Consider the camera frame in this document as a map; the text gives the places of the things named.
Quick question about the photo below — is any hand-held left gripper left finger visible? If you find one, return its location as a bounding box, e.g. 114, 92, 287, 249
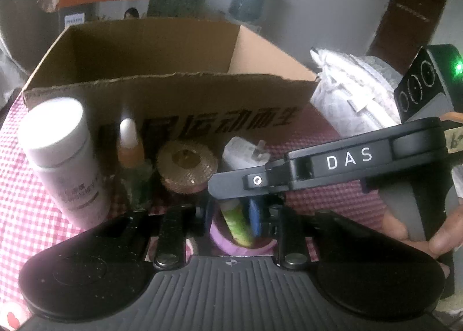
123, 203, 214, 268

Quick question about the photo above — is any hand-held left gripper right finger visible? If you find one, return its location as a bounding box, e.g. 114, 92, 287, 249
249, 198, 344, 268

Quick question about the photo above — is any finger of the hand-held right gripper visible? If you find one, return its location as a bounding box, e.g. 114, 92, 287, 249
208, 157, 295, 203

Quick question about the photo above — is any lime green tube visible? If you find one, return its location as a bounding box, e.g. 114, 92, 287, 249
221, 200, 254, 248

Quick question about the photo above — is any white charger plug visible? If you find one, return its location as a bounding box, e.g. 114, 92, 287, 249
221, 137, 270, 176

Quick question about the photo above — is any purple tape roll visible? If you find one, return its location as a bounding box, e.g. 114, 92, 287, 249
210, 213, 276, 256

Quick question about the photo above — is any gold round jar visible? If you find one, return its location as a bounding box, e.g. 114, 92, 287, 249
157, 140, 220, 195

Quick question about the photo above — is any dropper bottle orange liquid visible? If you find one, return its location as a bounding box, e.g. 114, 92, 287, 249
117, 117, 157, 209

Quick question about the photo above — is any brown cardboard box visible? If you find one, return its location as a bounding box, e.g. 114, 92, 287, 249
22, 19, 319, 144

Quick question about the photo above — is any white plastic bottle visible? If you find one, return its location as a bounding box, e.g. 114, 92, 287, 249
18, 98, 111, 227

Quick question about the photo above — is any person's right hand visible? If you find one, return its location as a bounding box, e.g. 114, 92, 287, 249
381, 204, 463, 259

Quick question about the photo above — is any white cloth bundle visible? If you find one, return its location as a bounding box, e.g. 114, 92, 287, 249
309, 47, 413, 136

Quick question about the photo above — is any brown door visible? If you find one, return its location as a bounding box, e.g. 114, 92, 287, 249
365, 0, 449, 69

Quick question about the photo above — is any red checkered tablecloth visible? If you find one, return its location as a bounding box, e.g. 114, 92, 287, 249
0, 90, 396, 322

